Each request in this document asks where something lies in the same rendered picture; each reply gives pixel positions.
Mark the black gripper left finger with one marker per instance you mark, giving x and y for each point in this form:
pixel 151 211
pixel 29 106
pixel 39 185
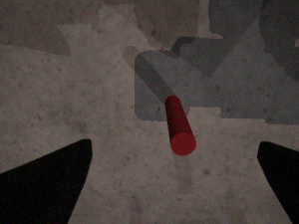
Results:
pixel 45 190

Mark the red peg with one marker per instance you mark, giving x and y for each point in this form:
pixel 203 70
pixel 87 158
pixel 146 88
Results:
pixel 182 141

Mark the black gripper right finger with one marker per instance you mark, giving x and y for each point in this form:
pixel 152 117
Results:
pixel 280 166

